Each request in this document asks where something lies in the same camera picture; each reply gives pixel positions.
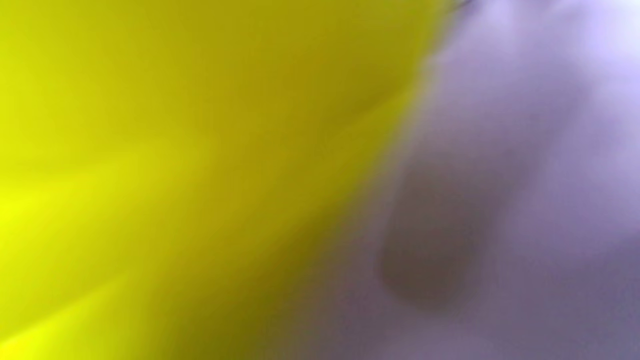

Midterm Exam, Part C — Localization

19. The yellow t-shirt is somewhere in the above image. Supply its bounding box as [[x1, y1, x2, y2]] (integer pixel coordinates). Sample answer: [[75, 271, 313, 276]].
[[0, 0, 461, 360]]

